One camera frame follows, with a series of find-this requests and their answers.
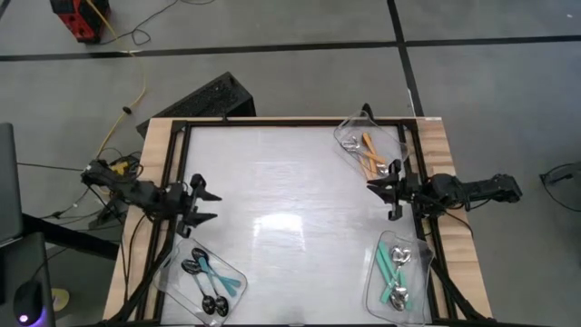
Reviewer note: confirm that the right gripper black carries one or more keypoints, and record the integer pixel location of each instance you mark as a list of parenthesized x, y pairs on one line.
[(404, 191)]

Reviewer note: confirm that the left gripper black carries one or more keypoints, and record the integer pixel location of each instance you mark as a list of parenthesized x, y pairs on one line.
[(188, 204)]

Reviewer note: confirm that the clear plastic container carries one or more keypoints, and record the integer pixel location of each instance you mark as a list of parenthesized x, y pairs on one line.
[(420, 290), (390, 136), (177, 290)]

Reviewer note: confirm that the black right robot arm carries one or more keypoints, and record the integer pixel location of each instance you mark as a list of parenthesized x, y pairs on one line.
[(472, 191)]

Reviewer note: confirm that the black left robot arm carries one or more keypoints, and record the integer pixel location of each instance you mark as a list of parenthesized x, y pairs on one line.
[(136, 193)]

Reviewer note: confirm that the black floor beam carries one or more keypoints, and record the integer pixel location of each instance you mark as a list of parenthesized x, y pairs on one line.
[(68, 236)]

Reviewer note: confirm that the yellow round floor object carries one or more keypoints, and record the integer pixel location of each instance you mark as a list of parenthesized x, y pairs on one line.
[(61, 300)]

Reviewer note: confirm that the dark side table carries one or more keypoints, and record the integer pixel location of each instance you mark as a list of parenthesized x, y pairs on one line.
[(18, 263)]

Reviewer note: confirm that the black computer mouse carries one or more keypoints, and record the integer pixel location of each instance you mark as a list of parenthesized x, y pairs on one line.
[(28, 302)]

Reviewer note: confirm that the red and black case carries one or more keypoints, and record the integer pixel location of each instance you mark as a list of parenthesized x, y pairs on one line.
[(79, 22)]

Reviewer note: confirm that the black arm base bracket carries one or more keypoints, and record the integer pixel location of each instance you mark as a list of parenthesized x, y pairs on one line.
[(109, 212)]

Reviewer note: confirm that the black metal table frame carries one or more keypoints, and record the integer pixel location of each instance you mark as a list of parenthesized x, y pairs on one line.
[(295, 122)]

